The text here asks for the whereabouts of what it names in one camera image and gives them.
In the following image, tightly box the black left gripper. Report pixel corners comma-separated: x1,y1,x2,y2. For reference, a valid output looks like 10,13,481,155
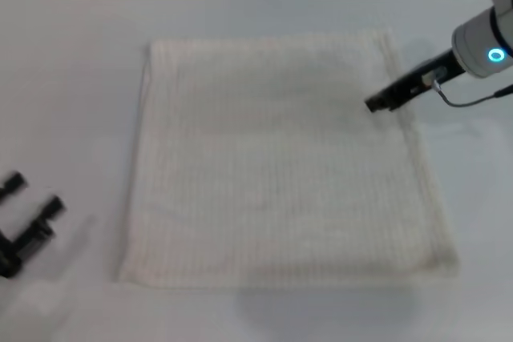
0,172,67,279

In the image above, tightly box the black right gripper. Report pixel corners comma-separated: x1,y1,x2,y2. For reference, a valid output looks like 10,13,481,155
364,48,468,113

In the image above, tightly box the white waffle-weave towel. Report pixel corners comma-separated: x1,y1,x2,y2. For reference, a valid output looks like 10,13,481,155
117,26,460,289

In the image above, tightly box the grey right gripper cable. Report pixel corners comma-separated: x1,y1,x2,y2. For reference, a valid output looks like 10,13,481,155
432,80,513,108

